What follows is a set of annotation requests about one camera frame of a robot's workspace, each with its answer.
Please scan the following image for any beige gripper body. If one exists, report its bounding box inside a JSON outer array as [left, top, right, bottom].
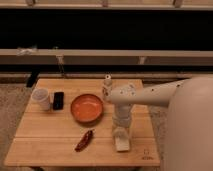
[[112, 105, 132, 139]]

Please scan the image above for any white sponge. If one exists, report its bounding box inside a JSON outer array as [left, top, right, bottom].
[[115, 136, 130, 152]]

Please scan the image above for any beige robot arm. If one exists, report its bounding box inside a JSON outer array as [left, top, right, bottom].
[[108, 76, 213, 171]]

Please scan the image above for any small white bottle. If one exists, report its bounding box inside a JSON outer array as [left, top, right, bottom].
[[102, 75, 112, 102]]

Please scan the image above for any red chili pepper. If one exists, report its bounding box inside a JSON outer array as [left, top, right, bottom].
[[75, 129, 94, 152]]

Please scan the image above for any orange bowl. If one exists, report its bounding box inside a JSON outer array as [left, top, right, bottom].
[[70, 94, 103, 124]]

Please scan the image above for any black rectangular box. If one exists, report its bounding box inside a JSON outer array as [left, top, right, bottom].
[[53, 92, 64, 110]]

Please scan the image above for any white paper cup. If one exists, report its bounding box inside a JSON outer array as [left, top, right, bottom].
[[31, 88, 51, 111]]

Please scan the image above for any wooden rail frame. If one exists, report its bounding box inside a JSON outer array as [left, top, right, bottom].
[[0, 49, 213, 66]]

